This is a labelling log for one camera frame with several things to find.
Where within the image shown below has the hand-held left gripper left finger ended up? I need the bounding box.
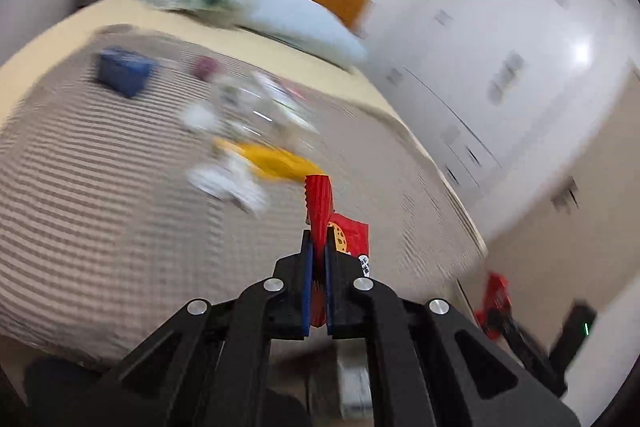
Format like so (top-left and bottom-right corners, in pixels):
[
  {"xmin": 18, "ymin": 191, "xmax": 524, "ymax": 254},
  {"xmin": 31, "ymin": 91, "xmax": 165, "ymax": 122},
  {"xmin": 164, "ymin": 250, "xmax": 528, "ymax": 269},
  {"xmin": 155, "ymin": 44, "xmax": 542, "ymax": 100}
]
[{"xmin": 75, "ymin": 229, "xmax": 316, "ymax": 427}]

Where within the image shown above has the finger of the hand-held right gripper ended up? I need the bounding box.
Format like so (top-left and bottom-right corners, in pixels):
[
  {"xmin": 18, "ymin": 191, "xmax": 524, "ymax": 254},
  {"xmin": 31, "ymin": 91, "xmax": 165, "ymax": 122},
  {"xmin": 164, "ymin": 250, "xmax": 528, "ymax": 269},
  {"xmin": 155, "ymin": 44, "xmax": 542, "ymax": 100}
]
[{"xmin": 487, "ymin": 307, "xmax": 568, "ymax": 398}]

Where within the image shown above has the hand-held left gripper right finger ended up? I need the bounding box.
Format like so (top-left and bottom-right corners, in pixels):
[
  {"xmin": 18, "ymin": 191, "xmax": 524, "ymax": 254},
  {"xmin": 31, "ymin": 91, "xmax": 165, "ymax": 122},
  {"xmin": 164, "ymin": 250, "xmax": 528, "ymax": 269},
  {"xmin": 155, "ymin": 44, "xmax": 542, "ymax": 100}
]
[{"xmin": 325, "ymin": 224, "xmax": 581, "ymax": 427}]

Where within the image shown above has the red wrapper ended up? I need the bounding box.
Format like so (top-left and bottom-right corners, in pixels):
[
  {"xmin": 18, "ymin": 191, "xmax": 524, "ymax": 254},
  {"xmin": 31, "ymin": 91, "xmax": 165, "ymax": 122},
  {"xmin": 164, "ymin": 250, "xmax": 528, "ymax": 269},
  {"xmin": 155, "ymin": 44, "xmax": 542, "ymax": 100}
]
[{"xmin": 472, "ymin": 272, "xmax": 513, "ymax": 339}]

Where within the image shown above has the red snack packet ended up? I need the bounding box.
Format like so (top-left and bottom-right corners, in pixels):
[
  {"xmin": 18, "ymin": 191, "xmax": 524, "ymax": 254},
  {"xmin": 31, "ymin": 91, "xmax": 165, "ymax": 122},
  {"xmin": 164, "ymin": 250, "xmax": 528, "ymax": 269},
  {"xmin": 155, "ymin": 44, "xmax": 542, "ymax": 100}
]
[{"xmin": 304, "ymin": 174, "xmax": 371, "ymax": 328}]

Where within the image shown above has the dark blue carton box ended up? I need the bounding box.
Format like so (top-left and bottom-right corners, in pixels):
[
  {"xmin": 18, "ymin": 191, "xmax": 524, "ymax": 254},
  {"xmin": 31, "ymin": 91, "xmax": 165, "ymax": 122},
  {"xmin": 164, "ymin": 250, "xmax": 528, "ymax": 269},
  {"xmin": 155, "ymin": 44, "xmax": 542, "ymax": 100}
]
[{"xmin": 95, "ymin": 48, "xmax": 160, "ymax": 98}]

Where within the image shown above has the white plastic packet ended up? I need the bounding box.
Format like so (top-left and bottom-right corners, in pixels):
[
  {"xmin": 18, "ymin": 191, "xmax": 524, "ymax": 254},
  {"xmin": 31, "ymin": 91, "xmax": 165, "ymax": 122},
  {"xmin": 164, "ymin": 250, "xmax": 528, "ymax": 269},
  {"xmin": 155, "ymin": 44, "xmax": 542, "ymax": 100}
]
[{"xmin": 187, "ymin": 157, "xmax": 271, "ymax": 215}]

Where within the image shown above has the yellow snack packet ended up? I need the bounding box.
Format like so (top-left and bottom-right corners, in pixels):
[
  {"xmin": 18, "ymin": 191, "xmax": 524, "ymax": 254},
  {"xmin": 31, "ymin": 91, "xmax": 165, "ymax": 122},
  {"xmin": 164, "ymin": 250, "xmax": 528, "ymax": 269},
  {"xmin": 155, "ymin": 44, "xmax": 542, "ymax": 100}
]
[{"xmin": 212, "ymin": 137, "xmax": 326, "ymax": 182}]

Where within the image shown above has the white crumpled paper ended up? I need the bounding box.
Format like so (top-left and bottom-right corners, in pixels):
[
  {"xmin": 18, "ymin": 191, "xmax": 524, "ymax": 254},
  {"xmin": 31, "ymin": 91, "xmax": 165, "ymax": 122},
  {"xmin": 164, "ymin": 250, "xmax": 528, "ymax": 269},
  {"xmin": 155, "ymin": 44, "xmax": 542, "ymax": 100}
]
[{"xmin": 182, "ymin": 102, "xmax": 221, "ymax": 132}]

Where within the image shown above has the brown checkered cloth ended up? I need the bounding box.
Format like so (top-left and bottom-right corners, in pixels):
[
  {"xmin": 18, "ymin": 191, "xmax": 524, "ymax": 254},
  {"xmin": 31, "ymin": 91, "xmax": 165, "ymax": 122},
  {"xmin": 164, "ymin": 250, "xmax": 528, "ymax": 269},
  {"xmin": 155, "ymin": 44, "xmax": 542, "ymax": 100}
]
[{"xmin": 0, "ymin": 24, "xmax": 488, "ymax": 368}]

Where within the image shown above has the maroon knitted ball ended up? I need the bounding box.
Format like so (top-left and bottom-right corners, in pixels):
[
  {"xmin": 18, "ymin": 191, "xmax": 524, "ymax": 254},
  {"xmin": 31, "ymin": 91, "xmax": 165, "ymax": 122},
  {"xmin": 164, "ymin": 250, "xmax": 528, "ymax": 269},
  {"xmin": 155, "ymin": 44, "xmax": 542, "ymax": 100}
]
[{"xmin": 194, "ymin": 56, "xmax": 218, "ymax": 82}]

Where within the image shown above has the light blue pillow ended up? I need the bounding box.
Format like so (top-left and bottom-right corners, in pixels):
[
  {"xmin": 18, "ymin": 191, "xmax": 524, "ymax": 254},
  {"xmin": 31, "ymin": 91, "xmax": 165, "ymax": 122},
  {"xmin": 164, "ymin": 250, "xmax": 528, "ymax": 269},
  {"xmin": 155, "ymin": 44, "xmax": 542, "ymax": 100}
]
[{"xmin": 235, "ymin": 0, "xmax": 371, "ymax": 70}]

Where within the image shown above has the white wardrobe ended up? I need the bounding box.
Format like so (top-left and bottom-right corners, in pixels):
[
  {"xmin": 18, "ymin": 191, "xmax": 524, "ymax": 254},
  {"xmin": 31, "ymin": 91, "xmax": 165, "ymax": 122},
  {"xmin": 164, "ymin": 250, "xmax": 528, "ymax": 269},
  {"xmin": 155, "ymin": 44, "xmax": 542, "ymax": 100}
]
[{"xmin": 360, "ymin": 0, "xmax": 640, "ymax": 238}]

